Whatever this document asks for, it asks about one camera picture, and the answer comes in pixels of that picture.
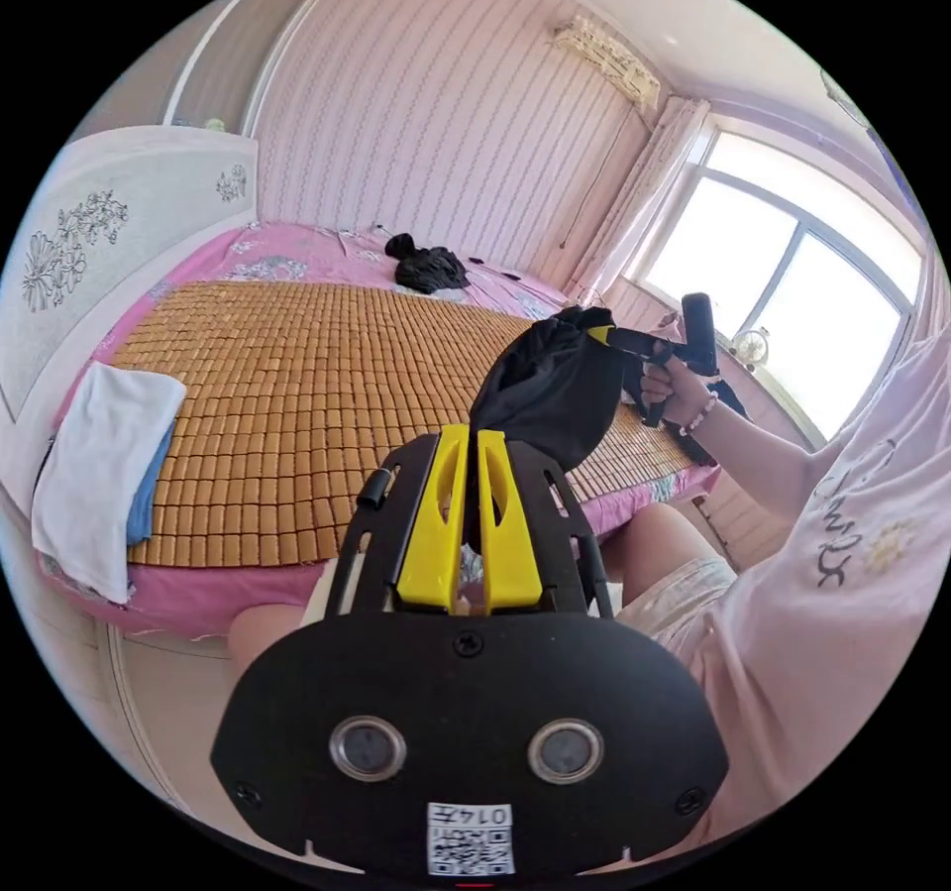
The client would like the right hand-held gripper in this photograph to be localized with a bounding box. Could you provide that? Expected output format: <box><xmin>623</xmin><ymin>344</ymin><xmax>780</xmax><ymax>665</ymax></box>
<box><xmin>587</xmin><ymin>324</ymin><xmax>699</xmax><ymax>430</ymax></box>

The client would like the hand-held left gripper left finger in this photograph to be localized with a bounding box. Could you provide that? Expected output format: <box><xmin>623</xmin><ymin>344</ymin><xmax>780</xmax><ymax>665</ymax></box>
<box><xmin>395</xmin><ymin>426</ymin><xmax>471</xmax><ymax>608</ymax></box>

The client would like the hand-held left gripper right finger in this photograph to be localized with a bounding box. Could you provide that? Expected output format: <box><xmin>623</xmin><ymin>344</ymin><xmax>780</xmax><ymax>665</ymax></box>
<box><xmin>475</xmin><ymin>428</ymin><xmax>544</xmax><ymax>612</ymax></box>

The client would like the black long sleeve shirt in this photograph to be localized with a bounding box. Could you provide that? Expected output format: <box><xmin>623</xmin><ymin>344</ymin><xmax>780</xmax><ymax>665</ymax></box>
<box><xmin>462</xmin><ymin>303</ymin><xmax>749</xmax><ymax>552</ymax></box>

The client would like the person's right forearm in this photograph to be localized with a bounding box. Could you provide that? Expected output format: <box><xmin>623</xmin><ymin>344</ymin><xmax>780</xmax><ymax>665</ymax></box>
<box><xmin>685</xmin><ymin>390</ymin><xmax>845</xmax><ymax>509</ymax></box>

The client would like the person's right hand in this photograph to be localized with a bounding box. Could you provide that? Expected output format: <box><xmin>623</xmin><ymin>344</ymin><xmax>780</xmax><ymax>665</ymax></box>
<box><xmin>638</xmin><ymin>358</ymin><xmax>711</xmax><ymax>433</ymax></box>

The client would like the small white fan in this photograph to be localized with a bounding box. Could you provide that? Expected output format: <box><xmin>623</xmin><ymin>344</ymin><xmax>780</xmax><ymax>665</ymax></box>
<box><xmin>730</xmin><ymin>326</ymin><xmax>772</xmax><ymax>374</ymax></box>

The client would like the pink curtain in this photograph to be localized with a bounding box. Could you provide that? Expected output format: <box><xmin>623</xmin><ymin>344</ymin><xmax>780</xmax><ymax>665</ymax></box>
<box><xmin>573</xmin><ymin>93</ymin><xmax>716</xmax><ymax>299</ymax></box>

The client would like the bed with woven mat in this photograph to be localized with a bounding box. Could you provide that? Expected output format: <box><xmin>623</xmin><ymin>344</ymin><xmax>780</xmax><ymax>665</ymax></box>
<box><xmin>0</xmin><ymin>125</ymin><xmax>723</xmax><ymax>641</ymax></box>

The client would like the black bunched garment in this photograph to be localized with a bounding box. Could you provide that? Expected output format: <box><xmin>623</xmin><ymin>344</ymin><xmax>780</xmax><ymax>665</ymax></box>
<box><xmin>384</xmin><ymin>232</ymin><xmax>475</xmax><ymax>296</ymax></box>

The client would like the window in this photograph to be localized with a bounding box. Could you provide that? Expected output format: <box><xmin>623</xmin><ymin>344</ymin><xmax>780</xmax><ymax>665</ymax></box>
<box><xmin>640</xmin><ymin>126</ymin><xmax>921</xmax><ymax>448</ymax></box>

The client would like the white air conditioner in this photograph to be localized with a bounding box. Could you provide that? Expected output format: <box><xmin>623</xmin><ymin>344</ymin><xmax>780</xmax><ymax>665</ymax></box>
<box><xmin>548</xmin><ymin>13</ymin><xmax>664</xmax><ymax>109</ymax></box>

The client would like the person's body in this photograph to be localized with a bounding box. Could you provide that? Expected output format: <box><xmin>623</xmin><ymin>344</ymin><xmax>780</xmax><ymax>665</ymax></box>
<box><xmin>226</xmin><ymin>325</ymin><xmax>951</xmax><ymax>859</ymax></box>

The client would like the pile of clothes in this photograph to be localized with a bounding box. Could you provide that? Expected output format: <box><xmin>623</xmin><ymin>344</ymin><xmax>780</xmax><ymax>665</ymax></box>
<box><xmin>31</xmin><ymin>361</ymin><xmax>188</xmax><ymax>607</ymax></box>

